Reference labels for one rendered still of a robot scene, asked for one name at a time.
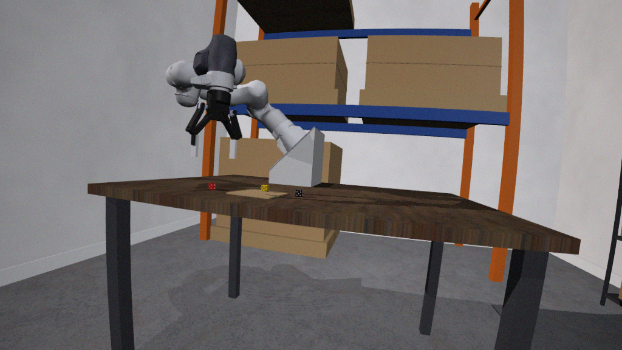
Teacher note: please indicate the tan flat mat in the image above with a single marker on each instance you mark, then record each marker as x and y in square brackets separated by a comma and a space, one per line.
[257, 193]

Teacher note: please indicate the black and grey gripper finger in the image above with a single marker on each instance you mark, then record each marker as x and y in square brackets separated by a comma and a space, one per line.
[233, 130]
[193, 128]

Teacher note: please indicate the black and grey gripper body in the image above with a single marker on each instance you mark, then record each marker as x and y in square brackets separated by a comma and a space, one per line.
[217, 99]

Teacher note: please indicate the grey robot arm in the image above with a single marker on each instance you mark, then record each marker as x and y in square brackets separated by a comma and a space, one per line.
[218, 70]

